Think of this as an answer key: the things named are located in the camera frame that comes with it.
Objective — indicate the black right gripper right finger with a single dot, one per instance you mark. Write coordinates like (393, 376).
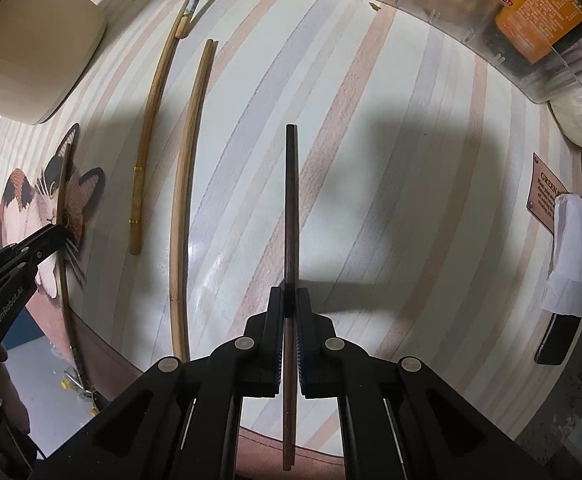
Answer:
(318, 379)

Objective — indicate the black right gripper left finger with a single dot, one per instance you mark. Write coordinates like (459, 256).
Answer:
(263, 369)

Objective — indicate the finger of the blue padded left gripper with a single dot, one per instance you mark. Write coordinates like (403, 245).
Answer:
(43, 243)

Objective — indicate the dark grey chopstick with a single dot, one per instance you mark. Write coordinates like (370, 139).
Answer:
(292, 237)

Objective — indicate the thin wooden chopstick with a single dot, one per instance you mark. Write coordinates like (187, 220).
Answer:
(181, 206)

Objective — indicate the beige ribbed utensil holder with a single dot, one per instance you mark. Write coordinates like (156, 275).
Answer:
(45, 46)

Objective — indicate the striped cat print mat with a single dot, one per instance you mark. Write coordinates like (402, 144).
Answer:
(415, 167)

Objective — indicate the black phone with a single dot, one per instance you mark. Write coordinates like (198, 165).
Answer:
(557, 340)

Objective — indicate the patterned wooden chopstick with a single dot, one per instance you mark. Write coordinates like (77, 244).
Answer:
(184, 19)

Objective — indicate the brown printed mat label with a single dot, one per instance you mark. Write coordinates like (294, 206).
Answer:
(545, 187)

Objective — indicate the white folded paper towel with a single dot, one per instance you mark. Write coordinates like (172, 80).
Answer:
(563, 289)

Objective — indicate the orange label sauce bottle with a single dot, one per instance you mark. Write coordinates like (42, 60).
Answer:
(525, 32)

